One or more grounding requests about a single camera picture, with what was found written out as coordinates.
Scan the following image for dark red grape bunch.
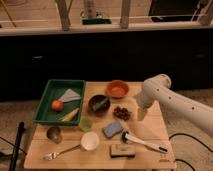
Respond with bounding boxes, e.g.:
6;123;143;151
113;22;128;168
113;106;131;121

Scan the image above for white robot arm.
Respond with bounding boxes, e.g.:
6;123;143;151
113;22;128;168
135;74;213;137

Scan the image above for small green cup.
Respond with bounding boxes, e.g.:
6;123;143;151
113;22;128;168
79;117;93;132

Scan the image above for white paper cup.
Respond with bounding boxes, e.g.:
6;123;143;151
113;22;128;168
81;132;100;151

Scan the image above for dark metal cup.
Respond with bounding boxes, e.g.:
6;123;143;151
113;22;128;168
47;127;62;144

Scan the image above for orange bowl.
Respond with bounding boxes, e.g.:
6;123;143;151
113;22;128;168
105;80;129;98

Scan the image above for blue sponge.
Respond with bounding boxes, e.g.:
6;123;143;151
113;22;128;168
103;121;123;138

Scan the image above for green vegetable in bowl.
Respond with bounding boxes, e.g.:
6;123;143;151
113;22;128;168
92;97;108;111

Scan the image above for dark brown bowl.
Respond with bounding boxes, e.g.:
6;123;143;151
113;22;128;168
88;95;111;117

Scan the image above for brown wooden block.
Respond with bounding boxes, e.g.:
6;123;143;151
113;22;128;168
110;144;135;158

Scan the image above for yellow corn cob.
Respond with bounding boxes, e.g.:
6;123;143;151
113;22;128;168
61;108;79;122

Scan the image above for grey folded cloth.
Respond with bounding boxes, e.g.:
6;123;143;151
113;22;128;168
59;89;81;102

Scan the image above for red tomato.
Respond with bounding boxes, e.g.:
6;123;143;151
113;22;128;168
51;100;64;112

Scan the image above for green plastic tray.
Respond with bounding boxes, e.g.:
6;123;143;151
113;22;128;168
33;79;85;126

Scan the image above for silver fork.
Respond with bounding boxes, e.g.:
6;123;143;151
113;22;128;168
43;144;81;161

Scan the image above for green base object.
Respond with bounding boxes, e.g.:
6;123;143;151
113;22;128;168
82;18;112;25

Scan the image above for black pole stand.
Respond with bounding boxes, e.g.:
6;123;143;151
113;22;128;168
9;122;25;171

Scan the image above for black floor cable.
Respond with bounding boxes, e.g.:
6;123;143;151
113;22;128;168
168;132;213;171

